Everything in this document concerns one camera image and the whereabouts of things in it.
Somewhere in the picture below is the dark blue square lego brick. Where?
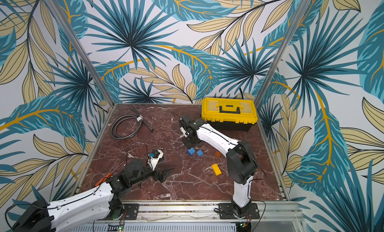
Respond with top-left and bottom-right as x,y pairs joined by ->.
187,148 -> 196,156

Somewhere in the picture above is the light blue square lego brick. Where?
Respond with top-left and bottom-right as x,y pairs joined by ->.
197,150 -> 204,157

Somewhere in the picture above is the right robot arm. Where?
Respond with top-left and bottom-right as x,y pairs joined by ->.
179,116 -> 258,218

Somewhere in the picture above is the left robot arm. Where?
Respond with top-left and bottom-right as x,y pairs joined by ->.
12,160 -> 173,232

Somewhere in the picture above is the yellow long lego brick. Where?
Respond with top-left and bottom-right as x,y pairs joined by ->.
212,164 -> 222,176

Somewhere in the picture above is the yellow black toolbox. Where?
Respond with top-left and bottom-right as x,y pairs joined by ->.
202,98 -> 258,132

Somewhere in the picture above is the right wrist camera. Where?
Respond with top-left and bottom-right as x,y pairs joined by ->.
179,115 -> 192,137

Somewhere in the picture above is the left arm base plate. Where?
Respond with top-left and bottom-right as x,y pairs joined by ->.
103,203 -> 139,222

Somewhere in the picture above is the orange handled screwdriver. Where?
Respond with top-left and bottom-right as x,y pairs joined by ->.
95,162 -> 125,187

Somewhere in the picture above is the coiled black cable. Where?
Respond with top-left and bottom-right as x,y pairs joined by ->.
110,107 -> 154,140

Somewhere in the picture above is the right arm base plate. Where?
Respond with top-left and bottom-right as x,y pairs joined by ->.
214,202 -> 261,220

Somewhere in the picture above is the aluminium front rail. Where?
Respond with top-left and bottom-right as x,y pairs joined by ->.
70,200 -> 307,232

